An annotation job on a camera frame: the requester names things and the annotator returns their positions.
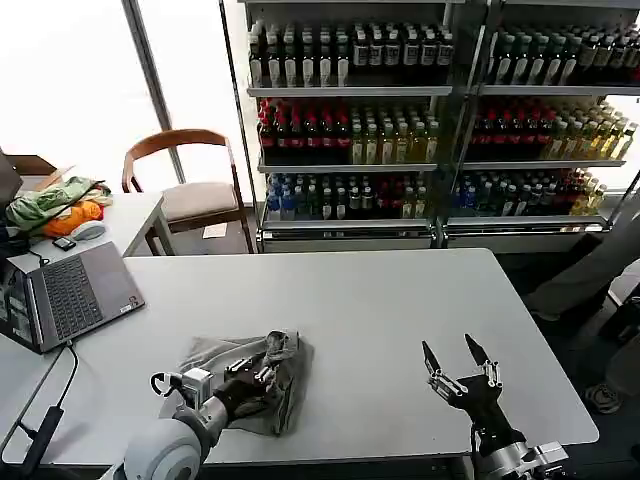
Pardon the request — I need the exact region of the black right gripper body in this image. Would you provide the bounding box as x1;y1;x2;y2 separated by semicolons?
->
447;373;527;457

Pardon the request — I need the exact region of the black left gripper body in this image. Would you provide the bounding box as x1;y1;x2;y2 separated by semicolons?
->
213;376;270;427

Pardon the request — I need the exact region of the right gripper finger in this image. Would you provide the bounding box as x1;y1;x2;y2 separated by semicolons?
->
420;340;462;402
463;333;503;389

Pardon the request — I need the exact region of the grey printed t-shirt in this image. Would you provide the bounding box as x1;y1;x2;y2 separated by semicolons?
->
177;328;317;437

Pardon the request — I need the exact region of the person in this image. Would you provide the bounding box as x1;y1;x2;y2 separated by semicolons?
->
522;197;640;416

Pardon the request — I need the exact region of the wooden chair with cushion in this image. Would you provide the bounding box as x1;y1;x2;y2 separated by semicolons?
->
121;128;255;255

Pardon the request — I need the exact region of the grey open laptop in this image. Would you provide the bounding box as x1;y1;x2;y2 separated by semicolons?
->
0;241;147;356

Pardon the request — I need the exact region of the white side table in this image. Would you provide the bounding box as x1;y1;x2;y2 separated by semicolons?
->
7;192;175;274

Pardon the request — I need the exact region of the grey computer mouse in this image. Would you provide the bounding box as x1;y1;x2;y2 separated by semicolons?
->
69;222;108;242

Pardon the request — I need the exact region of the orange crumpled cloth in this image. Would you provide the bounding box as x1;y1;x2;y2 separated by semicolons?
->
42;199;106;239

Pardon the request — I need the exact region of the shelf of drink bottles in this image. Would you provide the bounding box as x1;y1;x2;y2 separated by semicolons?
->
439;0;640;251
238;0;466;254

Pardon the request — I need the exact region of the green crumpled cloth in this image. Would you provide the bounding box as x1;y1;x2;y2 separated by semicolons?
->
4;175;112;236

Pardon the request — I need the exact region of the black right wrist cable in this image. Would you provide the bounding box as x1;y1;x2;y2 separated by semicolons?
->
468;422;501;459

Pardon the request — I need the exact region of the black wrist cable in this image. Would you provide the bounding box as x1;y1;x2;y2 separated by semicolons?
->
149;370;182;399
468;422;501;459

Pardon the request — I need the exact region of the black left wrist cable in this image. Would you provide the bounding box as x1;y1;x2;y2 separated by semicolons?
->
149;370;182;399

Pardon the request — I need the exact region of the black laptop power cable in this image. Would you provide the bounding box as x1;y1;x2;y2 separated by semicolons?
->
14;341;81;459

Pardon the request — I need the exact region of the grey window frame post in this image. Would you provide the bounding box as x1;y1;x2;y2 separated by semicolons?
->
121;0;187;185

